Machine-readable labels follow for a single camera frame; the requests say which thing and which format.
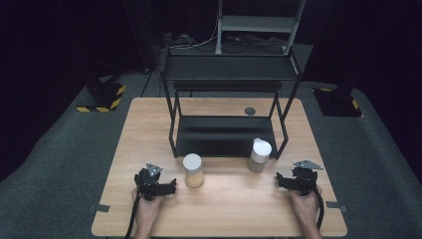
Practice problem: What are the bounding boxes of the dark power strip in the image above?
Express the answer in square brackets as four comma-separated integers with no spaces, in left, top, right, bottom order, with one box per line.
[161,32,201,51]

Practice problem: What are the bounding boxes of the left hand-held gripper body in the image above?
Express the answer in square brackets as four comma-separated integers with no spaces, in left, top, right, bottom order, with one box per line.
[133,161,167,202]

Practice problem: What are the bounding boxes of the yellow spice jar white lid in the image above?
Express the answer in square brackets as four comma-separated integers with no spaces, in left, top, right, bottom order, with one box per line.
[182,152,205,189]

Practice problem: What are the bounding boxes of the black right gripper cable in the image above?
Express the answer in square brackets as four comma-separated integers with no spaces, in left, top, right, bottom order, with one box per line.
[313,187,325,231]

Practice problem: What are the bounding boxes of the beige spice jar white lid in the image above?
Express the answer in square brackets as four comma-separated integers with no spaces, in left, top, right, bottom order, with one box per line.
[247,137,274,173]

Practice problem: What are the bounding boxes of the person's left hand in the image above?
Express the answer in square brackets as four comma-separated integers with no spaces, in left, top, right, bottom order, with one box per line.
[131,186,164,219]

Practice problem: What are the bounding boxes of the grey metal stand frame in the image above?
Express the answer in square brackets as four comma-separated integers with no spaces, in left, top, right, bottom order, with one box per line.
[215,0,307,56]

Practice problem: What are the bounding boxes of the person's right hand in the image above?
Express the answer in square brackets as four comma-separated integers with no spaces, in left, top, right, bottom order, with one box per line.
[288,185,323,221]

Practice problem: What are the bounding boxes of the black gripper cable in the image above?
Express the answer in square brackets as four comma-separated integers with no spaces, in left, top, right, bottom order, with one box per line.
[313,187,325,231]
[124,193,143,239]

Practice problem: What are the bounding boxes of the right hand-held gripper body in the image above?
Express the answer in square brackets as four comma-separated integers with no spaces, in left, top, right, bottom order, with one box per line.
[290,159,324,197]

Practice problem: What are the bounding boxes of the yellow-black striped stand base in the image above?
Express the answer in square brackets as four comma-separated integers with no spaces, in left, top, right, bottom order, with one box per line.
[312,86,364,119]
[76,77,127,114]

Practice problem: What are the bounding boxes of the white floor cable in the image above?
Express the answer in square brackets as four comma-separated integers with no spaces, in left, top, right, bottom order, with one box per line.
[164,19,219,52]

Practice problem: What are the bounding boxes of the black metal shelf rack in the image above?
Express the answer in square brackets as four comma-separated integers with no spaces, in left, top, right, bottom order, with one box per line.
[160,45,305,159]

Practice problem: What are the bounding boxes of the black floor cables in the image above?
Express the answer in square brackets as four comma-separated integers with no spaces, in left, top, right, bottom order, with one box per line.
[221,34,287,55]

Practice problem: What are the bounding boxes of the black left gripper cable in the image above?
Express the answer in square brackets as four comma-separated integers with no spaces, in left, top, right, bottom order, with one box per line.
[124,193,143,239]

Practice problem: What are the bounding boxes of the grey tape strip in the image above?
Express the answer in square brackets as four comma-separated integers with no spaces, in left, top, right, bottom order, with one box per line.
[89,203,111,214]
[325,200,348,214]

